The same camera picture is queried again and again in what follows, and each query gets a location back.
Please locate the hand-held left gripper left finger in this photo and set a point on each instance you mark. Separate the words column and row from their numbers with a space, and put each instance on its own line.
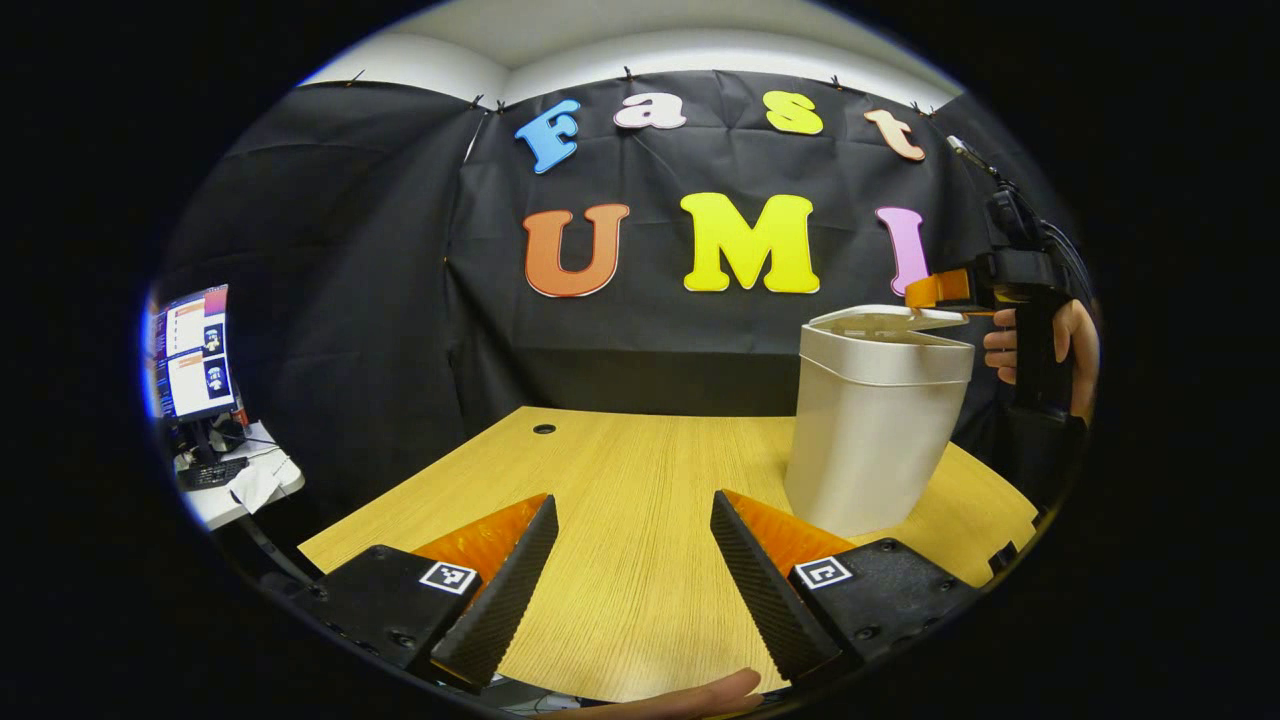
column 505, row 600

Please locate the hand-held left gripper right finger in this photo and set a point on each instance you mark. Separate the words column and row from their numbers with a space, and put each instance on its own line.
column 760, row 590

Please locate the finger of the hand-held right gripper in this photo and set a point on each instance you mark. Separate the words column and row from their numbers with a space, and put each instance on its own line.
column 940, row 290

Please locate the white desktop garbage bin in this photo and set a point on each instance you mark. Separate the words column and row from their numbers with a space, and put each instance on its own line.
column 870, row 440

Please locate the wooden desktop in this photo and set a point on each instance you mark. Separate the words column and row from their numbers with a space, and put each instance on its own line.
column 640, row 520

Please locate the white side table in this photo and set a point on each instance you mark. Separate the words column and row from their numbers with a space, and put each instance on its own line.
column 270, row 490

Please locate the white paper sheet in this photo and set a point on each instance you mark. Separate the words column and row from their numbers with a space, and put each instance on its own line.
column 258, row 485

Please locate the black backdrop cloth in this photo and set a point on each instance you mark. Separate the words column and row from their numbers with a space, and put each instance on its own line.
column 350, row 350

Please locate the black keyboard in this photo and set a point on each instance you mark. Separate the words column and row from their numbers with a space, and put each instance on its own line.
column 212, row 473

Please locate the computer monitor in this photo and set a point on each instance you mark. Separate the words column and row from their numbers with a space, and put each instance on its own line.
column 195, row 355

